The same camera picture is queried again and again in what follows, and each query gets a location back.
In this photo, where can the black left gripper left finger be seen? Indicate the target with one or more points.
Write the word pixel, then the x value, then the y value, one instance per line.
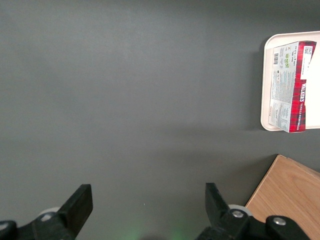
pixel 72 212

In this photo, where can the beige rectangular tray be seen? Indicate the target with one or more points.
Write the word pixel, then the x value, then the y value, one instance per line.
pixel 287 37

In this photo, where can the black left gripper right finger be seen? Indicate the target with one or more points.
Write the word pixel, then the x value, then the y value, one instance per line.
pixel 220 215

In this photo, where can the red tartan cookie box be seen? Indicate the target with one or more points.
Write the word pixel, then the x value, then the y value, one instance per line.
pixel 298 100

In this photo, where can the wooden drawer cabinet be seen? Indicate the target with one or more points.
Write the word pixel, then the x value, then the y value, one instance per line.
pixel 287 195

